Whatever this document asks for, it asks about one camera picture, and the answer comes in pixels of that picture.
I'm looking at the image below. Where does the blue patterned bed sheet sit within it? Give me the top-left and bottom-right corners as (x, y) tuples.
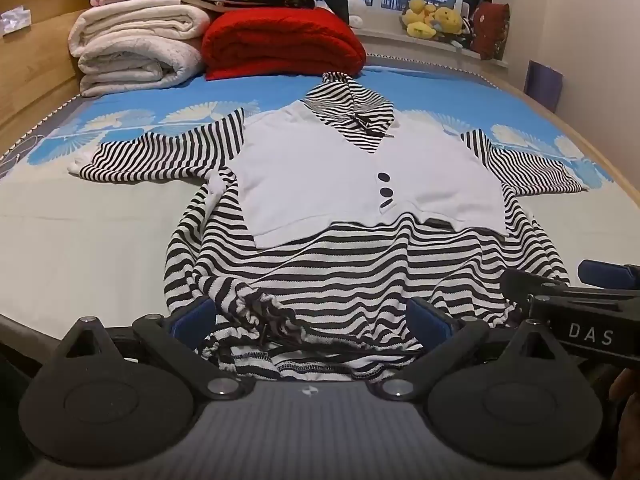
(0, 52), (640, 356)

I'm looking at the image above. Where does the white plush toy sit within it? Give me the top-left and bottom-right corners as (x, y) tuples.
(346, 0), (369, 29)

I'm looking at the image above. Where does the purple box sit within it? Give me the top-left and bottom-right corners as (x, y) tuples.
(524, 59), (565, 114)

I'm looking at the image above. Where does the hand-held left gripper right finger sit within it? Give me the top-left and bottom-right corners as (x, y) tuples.
(366, 298), (557, 403)

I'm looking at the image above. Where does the white windowsill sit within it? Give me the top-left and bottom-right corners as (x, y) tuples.
(357, 26), (509, 69)

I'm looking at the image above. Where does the red patterned cushion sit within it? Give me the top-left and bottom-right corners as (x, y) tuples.
(471, 1), (511, 61)

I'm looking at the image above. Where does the cream folded quilt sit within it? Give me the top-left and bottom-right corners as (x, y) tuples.
(67, 0), (212, 58)

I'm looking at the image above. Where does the person's right hand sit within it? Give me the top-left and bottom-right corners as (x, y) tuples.
(609, 366), (640, 412)

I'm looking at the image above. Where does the striped hooded top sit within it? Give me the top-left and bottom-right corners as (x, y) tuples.
(67, 71), (591, 381)

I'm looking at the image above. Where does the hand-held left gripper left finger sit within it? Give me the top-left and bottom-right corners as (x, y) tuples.
(61, 296), (256, 403)

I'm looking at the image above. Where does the red folded blanket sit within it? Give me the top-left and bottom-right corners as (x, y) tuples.
(201, 9), (367, 82)

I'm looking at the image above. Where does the tissue packet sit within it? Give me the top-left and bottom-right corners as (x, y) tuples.
(0, 5), (34, 37)

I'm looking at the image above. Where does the yellow plush toy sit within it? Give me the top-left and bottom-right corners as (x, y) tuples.
(432, 6), (464, 42)
(400, 0), (438, 40)

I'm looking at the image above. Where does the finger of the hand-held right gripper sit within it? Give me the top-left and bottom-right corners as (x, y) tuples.
(500, 268), (569, 307)
(577, 259), (640, 292)

